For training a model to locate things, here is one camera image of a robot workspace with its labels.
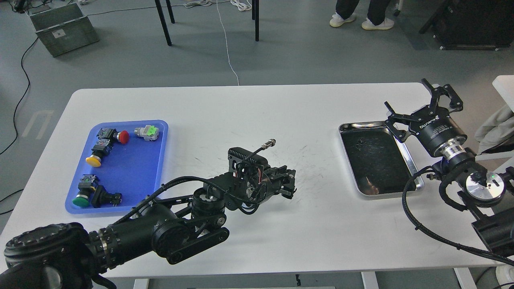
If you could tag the blue plastic tray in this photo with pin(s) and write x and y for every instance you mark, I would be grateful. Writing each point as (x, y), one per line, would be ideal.
(132, 169)

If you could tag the black equipment case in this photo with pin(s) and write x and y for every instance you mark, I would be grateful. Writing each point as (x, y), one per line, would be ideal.
(472, 24)

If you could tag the yellow push button switch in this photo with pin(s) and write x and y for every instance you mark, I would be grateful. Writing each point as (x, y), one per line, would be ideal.
(100, 150)

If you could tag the black table leg right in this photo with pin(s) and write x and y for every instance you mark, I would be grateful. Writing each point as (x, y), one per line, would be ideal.
(255, 17)

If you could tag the beige cloth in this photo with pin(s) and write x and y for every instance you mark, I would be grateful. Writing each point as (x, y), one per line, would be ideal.
(497, 129)

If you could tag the white sneaker left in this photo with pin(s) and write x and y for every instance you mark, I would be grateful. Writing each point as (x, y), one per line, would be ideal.
(338, 21)

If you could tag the silver metal tray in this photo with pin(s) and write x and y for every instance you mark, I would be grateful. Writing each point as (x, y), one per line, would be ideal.
(382, 166)

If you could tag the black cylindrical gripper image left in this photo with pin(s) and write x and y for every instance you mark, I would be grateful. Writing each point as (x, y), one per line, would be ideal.
(254, 181)

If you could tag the black table leg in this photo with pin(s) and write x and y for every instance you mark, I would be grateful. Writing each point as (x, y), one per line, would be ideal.
(162, 19)
(255, 17)

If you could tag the red push button switch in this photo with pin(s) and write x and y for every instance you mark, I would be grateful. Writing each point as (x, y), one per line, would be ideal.
(114, 135)

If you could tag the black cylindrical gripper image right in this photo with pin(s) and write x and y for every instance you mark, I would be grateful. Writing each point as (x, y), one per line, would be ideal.
(436, 127)

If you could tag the grey green connector switch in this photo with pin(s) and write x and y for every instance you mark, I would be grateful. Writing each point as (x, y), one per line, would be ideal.
(147, 133)

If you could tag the black table leg left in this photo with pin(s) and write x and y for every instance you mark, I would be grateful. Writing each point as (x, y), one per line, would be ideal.
(162, 19)

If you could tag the green push button switch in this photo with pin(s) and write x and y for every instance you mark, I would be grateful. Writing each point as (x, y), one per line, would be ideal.
(87, 187)

